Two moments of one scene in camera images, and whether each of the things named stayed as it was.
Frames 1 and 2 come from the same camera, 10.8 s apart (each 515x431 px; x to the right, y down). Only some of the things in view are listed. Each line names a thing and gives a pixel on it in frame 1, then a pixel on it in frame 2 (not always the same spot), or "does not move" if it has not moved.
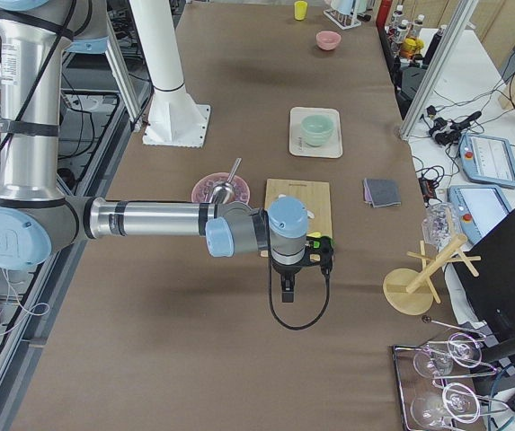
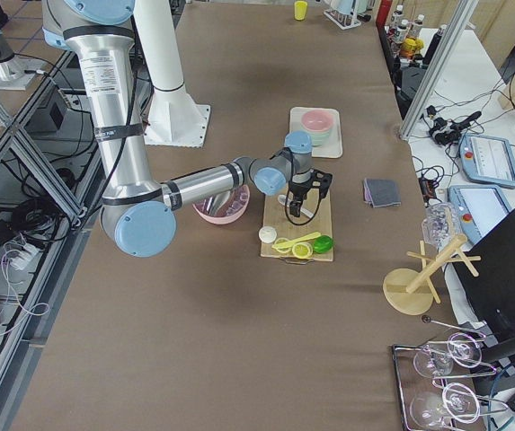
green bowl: x=316 y=129 does not move
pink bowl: x=327 y=39 → x=316 y=120
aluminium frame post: x=463 y=17 does not move
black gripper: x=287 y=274 → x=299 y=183
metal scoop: x=225 y=192 does not move
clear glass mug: x=441 y=224 does not move
